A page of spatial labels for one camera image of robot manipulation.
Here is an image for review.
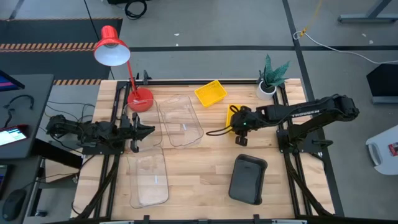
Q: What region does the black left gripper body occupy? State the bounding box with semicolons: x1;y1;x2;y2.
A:
119;112;140;154

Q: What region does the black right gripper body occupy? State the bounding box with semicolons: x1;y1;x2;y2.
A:
231;107;261;133

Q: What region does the clear plastic bin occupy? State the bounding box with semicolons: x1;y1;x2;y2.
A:
122;98;164;149
126;146;170;210
158;95;205;148

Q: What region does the white plant pot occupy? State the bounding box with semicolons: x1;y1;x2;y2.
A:
256;80;278;101

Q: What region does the dark smoky plastic bin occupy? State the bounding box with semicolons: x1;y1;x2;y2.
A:
228;153;269;206

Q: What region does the green artificial plant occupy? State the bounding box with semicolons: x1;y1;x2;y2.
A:
257;54;291;90

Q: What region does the red desk lamp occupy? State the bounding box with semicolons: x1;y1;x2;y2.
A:
93;25;154;113

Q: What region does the dark grey desk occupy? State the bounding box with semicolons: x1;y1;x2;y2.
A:
0;73;55;160

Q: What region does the tablet with lit screen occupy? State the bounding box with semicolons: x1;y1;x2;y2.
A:
0;124;30;147

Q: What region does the black striped floor mat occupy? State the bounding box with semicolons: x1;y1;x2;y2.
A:
0;17;124;86

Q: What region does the computer monitor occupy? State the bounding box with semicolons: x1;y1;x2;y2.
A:
0;69;26;93

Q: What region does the black computer mouse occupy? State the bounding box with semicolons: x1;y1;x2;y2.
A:
2;189;28;222

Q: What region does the black floor box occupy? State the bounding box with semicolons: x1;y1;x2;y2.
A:
366;63;398;105

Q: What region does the grey metal table base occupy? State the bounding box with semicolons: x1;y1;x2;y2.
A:
337;0;398;24

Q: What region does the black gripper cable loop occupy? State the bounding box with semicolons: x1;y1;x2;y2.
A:
205;125;233;137

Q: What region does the black aluminium table frame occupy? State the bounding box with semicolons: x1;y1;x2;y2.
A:
70;77;345;224

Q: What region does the yellow cable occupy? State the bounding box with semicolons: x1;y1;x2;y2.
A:
299;0;325;39

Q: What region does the white floor cable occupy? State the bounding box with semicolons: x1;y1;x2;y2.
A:
292;30;398;65

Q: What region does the coiled black cable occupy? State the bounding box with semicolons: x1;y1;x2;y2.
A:
124;0;148;21

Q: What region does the black headset cable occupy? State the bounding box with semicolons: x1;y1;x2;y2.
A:
2;93;35;128

